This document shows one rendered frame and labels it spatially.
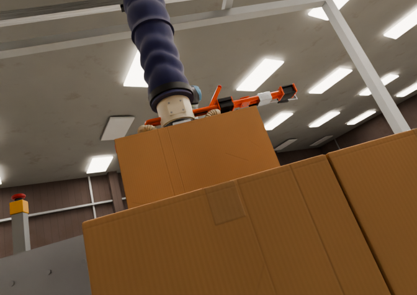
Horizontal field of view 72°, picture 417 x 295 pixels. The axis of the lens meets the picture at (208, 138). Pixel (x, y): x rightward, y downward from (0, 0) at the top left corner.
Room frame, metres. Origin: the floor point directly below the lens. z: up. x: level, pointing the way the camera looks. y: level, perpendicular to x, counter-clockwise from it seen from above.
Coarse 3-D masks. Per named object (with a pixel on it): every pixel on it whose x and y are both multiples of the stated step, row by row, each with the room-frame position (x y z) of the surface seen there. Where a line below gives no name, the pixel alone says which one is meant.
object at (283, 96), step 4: (292, 84) 1.38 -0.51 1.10; (280, 88) 1.36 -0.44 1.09; (284, 88) 1.37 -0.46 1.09; (288, 88) 1.38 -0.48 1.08; (292, 88) 1.38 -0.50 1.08; (296, 88) 1.37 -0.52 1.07; (284, 92) 1.37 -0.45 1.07; (288, 92) 1.38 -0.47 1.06; (292, 92) 1.37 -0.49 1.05; (296, 92) 1.38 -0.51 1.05; (280, 96) 1.39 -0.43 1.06; (284, 96) 1.39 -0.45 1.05; (288, 96) 1.41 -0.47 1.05; (292, 96) 1.43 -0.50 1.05; (280, 100) 1.42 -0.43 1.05
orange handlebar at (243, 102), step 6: (246, 96) 1.33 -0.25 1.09; (252, 96) 1.34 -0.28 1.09; (258, 96) 1.34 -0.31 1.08; (276, 96) 1.41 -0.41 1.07; (234, 102) 1.31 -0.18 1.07; (240, 102) 1.33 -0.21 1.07; (246, 102) 1.34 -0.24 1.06; (252, 102) 1.38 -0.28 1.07; (204, 108) 1.28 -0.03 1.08; (210, 108) 1.29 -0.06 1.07; (216, 108) 1.30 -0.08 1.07; (198, 114) 1.31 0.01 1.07; (204, 114) 1.33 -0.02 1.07; (150, 120) 1.22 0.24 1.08; (156, 120) 1.23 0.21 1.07
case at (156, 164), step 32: (160, 128) 1.05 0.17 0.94; (192, 128) 1.07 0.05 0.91; (224, 128) 1.09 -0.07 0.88; (256, 128) 1.12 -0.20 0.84; (128, 160) 1.02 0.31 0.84; (160, 160) 1.04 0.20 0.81; (192, 160) 1.06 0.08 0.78; (224, 160) 1.08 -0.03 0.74; (256, 160) 1.11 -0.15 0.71; (128, 192) 1.01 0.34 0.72; (160, 192) 1.03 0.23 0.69
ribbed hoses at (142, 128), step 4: (208, 112) 1.20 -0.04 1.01; (212, 112) 1.20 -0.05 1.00; (216, 112) 1.20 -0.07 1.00; (220, 112) 1.23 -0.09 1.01; (208, 116) 1.19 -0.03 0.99; (148, 124) 1.14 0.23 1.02; (140, 128) 1.14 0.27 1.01; (144, 128) 1.13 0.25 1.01; (148, 128) 1.14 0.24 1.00; (152, 128) 1.14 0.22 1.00; (156, 128) 1.15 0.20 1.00; (140, 132) 1.15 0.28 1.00
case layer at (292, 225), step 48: (384, 144) 0.51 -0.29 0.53; (192, 192) 0.43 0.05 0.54; (240, 192) 0.45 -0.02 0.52; (288, 192) 0.46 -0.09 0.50; (336, 192) 0.48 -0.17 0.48; (384, 192) 0.50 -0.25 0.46; (96, 240) 0.40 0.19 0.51; (144, 240) 0.41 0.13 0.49; (192, 240) 0.43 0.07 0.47; (240, 240) 0.44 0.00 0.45; (288, 240) 0.46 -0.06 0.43; (336, 240) 0.47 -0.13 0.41; (384, 240) 0.49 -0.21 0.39; (96, 288) 0.40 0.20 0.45; (144, 288) 0.41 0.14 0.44; (192, 288) 0.42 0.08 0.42; (240, 288) 0.44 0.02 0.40; (288, 288) 0.45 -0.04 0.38; (336, 288) 0.47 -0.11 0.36; (384, 288) 0.48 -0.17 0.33
